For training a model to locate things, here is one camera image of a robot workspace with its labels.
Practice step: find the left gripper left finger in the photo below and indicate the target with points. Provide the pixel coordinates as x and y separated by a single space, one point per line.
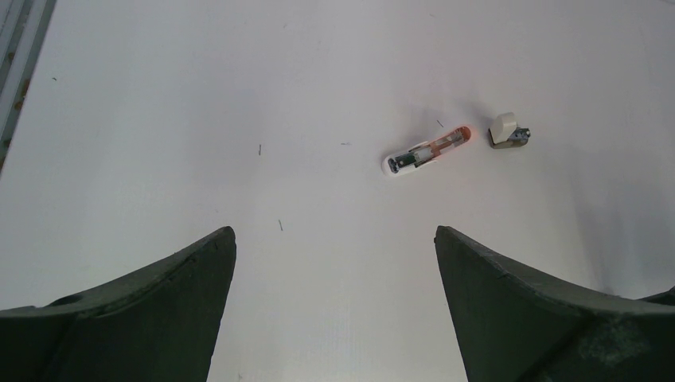
159 323

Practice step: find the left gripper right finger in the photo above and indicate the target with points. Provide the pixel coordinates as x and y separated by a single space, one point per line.
516 323

